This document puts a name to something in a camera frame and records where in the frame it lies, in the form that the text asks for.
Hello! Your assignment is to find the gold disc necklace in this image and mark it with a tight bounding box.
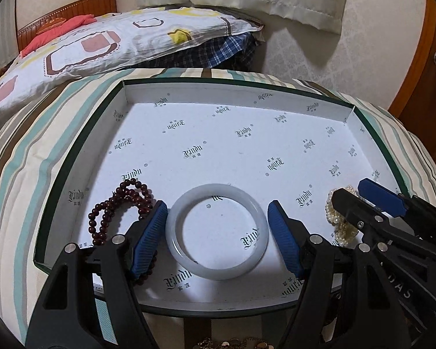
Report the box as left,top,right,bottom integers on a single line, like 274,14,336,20
196,337,273,349

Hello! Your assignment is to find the red cloth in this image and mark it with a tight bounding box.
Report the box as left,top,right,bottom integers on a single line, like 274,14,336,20
20,15,95,56

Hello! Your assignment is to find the wooden door with handle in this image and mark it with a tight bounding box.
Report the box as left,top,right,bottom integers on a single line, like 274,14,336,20
389,0,436,161

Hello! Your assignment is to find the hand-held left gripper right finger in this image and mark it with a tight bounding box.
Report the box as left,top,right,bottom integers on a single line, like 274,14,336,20
267,199,409,349

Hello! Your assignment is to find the orange embroidered cushion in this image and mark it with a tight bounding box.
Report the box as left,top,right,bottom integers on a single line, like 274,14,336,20
40,17,67,30

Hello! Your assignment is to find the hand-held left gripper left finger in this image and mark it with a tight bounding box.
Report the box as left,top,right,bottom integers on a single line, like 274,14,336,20
25,200,168,349

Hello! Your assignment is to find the dark red bead bracelet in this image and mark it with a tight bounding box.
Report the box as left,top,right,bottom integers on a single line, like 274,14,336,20
88,179,158,286

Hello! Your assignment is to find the blue plaid cloth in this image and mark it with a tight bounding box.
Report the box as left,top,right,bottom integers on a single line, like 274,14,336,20
142,33,266,70

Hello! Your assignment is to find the striped blanket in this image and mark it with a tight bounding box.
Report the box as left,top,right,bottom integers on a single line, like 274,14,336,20
0,67,436,349

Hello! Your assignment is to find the white jade bangle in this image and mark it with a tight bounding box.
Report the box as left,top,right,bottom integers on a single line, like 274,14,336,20
165,184,268,280

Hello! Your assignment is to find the cream pearl necklace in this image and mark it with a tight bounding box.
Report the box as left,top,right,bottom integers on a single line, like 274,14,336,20
325,185,366,246

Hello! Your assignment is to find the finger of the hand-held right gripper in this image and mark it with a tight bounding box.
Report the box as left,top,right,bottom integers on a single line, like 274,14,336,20
358,178,436,248
330,188,436,259

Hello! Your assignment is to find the wooden headboard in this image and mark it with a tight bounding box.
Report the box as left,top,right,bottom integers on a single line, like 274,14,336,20
16,0,117,53

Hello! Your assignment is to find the white printed box lid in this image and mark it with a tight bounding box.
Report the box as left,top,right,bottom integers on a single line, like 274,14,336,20
34,76,411,322

